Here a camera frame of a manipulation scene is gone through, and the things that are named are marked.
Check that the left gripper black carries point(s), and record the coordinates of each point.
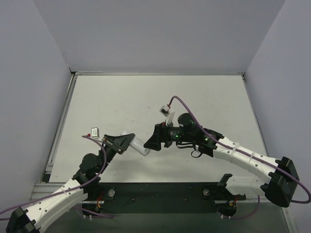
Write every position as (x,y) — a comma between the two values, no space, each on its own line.
(112,145)

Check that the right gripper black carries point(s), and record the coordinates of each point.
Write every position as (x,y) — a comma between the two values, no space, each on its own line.
(161,135)

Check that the white remote control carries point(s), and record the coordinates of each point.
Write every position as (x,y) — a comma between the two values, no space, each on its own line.
(138,145)

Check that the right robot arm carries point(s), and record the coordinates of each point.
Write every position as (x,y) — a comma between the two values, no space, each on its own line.
(273,178)

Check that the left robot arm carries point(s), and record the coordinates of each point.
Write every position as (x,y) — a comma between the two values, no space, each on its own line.
(45,211)

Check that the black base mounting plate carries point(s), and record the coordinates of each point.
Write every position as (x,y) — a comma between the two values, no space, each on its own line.
(158,198)

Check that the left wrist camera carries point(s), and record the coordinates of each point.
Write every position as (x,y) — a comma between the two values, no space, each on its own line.
(94,133)

